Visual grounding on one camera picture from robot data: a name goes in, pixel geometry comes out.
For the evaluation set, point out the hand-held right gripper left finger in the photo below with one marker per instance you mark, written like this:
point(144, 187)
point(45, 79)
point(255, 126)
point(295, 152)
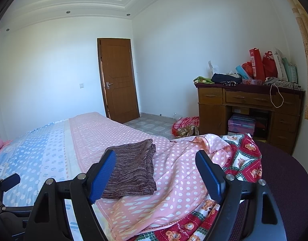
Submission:
point(103, 175)

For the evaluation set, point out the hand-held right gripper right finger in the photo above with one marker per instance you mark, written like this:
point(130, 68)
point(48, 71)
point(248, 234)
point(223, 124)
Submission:
point(210, 175)

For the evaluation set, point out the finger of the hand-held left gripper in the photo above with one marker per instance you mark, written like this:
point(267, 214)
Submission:
point(8, 182)

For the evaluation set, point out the brown knit sweater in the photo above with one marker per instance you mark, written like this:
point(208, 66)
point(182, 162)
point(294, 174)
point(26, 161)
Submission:
point(133, 170)

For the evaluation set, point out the dotted pink blue bedsheet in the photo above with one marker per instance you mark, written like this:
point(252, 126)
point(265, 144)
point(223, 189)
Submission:
point(68, 143)

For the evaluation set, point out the red patterned bundle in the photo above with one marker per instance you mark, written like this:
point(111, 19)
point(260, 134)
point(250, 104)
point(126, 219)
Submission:
point(185, 126)

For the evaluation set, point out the purple shoe box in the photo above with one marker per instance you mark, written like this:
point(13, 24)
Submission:
point(241, 125)

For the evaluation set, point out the brown wooden desk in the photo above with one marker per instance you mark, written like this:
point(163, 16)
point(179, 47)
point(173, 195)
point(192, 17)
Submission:
point(211, 110)

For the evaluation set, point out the dark purple chair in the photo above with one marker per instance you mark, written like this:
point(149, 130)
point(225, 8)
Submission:
point(281, 175)

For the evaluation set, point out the green cloth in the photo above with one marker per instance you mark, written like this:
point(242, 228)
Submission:
point(202, 80)

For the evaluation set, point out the brown wooden door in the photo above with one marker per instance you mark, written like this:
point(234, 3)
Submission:
point(120, 80)

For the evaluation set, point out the pink tissue box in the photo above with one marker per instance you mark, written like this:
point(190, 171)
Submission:
point(251, 81)

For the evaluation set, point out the white box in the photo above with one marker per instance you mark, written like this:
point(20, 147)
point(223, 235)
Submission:
point(212, 67)

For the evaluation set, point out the teal paper roll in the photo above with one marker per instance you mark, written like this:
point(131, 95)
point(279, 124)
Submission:
point(243, 71)

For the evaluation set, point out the small red bag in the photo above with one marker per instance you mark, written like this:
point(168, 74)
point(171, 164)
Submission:
point(248, 67)

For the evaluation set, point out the tall red gift bag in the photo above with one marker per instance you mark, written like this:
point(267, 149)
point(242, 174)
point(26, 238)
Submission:
point(256, 65)

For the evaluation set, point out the white paper bag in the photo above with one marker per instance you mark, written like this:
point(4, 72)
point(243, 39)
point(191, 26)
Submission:
point(280, 65)

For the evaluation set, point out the teal paper bag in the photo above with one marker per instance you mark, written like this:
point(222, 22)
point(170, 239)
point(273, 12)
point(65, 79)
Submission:
point(291, 72)

